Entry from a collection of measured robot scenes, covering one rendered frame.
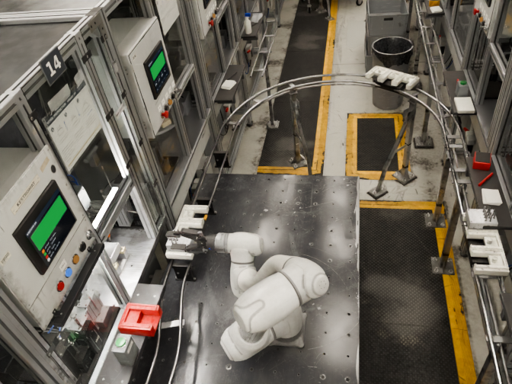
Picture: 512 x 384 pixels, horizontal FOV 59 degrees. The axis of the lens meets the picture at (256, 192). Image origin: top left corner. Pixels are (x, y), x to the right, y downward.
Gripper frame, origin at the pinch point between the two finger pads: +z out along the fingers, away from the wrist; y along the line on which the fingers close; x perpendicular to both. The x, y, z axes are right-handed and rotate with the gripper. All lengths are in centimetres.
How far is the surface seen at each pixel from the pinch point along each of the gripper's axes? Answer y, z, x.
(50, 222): 53, 18, 39
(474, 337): -112, -155, -29
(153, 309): -15.9, 5.5, 27.0
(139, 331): -18.0, 9.1, 37.0
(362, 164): -111, -89, -190
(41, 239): 52, 18, 45
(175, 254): -24.4, 8.8, -10.8
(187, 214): -24.3, 10.2, -39.6
